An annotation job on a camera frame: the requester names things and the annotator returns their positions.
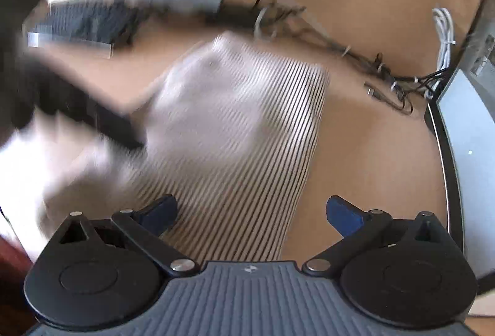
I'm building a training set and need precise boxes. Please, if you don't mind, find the black power adapter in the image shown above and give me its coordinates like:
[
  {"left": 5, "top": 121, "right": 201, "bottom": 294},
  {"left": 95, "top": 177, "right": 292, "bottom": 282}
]
[{"left": 204, "top": 2, "right": 260, "bottom": 26}]

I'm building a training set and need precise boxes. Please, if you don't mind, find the beige striped knit garment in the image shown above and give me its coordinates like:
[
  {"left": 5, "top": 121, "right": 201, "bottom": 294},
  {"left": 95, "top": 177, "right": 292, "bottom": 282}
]
[{"left": 37, "top": 32, "right": 331, "bottom": 263}]

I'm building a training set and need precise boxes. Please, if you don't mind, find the white power cable with plug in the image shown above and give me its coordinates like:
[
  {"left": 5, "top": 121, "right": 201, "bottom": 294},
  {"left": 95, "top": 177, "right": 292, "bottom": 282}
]
[{"left": 415, "top": 0, "right": 458, "bottom": 97}]

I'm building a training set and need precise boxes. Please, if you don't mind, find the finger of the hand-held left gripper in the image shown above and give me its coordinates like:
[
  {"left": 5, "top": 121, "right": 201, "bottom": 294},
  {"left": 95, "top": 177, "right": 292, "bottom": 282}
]
[{"left": 33, "top": 75, "right": 149, "bottom": 151}]

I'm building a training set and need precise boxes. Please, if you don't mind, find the black computer keyboard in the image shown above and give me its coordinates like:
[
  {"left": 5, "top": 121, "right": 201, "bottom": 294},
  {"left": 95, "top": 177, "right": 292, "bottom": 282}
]
[{"left": 27, "top": 0, "right": 142, "bottom": 59}]

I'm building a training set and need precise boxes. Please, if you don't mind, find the white glass-sided computer case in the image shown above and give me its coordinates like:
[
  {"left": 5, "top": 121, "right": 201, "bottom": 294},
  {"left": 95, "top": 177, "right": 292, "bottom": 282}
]
[{"left": 423, "top": 0, "right": 495, "bottom": 282}]

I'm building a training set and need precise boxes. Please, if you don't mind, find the black cable bundle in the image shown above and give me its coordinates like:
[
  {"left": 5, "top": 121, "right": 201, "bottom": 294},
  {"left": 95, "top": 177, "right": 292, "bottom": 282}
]
[{"left": 247, "top": 0, "right": 451, "bottom": 116}]

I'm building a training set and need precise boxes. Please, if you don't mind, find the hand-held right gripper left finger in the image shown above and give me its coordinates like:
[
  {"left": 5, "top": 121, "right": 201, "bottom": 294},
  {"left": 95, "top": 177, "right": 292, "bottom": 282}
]
[{"left": 57, "top": 194, "right": 196, "bottom": 278}]

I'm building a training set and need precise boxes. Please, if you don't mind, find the thin white cable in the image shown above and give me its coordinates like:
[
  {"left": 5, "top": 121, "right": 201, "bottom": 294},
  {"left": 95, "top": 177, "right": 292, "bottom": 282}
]
[{"left": 253, "top": 6, "right": 280, "bottom": 40}]

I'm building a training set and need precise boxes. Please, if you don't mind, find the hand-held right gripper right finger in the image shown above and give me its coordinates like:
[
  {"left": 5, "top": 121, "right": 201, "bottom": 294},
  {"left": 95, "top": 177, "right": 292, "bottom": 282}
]
[{"left": 302, "top": 195, "right": 450, "bottom": 277}]

